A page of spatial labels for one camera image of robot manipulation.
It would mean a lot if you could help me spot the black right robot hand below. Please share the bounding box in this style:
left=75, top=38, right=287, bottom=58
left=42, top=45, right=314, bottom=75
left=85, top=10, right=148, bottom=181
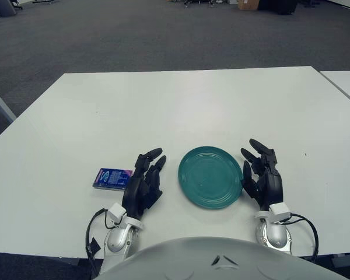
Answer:
left=240, top=138, right=284, bottom=212

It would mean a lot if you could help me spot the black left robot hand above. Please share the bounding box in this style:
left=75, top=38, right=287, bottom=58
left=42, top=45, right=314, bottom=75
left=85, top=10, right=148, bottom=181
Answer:
left=121, top=148, right=167, bottom=221

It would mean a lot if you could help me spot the blue gum pack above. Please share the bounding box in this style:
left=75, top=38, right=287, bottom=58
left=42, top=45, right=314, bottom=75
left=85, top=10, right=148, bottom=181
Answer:
left=92, top=168, right=134, bottom=191

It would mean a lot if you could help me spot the teal ribbed plate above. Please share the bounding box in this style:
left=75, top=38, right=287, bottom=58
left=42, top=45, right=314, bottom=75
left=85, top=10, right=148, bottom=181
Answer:
left=177, top=146, right=243, bottom=209

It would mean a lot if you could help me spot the grey robot torso shell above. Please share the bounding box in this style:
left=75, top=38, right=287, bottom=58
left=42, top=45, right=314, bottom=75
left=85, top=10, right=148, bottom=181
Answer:
left=93, top=236, right=350, bottom=280

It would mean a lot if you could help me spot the adjacent white table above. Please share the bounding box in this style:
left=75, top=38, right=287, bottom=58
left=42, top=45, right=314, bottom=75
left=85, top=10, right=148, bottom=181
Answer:
left=320, top=71, right=350, bottom=110

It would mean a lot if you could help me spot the grey desk edge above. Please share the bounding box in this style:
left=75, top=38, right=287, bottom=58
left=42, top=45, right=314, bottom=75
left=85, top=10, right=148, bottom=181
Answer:
left=0, top=82, right=18, bottom=123

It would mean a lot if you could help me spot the black cabinet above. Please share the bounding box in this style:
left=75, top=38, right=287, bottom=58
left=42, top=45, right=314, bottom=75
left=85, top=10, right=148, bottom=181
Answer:
left=258, top=0, right=298, bottom=16

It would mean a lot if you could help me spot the brown cardboard box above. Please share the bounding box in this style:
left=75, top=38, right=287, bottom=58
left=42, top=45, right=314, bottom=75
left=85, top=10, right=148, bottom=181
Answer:
left=237, top=0, right=260, bottom=11

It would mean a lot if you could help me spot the dark grey furniture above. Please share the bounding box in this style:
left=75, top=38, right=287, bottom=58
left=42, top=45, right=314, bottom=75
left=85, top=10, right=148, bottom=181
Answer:
left=0, top=0, right=24, bottom=17

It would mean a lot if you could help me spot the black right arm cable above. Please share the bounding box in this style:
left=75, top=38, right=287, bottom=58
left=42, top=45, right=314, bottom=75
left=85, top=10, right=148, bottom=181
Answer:
left=282, top=213, right=320, bottom=263

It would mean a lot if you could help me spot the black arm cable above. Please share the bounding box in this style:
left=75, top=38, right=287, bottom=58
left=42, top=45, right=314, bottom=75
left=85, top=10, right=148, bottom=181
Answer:
left=282, top=213, right=320, bottom=263
left=85, top=208, right=117, bottom=275

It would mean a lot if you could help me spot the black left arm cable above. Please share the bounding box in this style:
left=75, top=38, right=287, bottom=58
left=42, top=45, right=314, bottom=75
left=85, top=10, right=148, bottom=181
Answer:
left=85, top=208, right=117, bottom=275

